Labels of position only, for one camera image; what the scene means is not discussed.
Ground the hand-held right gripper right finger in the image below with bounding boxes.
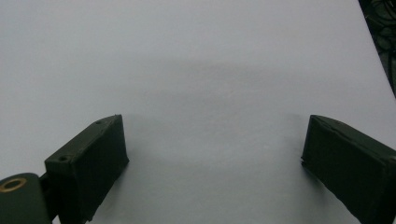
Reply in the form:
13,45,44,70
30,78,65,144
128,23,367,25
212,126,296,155
300,114,396,224

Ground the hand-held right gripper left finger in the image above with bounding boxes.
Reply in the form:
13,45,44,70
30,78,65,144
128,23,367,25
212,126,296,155
44,114,131,224

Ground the dark patterned cloth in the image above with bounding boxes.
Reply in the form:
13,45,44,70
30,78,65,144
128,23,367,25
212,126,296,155
358,0,396,99

